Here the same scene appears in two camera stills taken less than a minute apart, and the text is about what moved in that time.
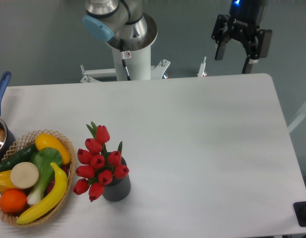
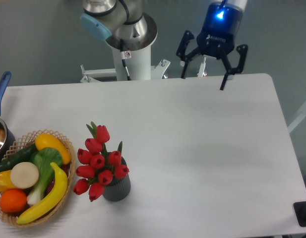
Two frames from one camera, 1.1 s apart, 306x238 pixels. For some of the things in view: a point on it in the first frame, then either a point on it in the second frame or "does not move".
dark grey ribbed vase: x=119 y=189 does not move
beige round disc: x=25 y=175 does not move
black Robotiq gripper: x=245 y=17 -> x=217 y=37
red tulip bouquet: x=98 y=168 does not move
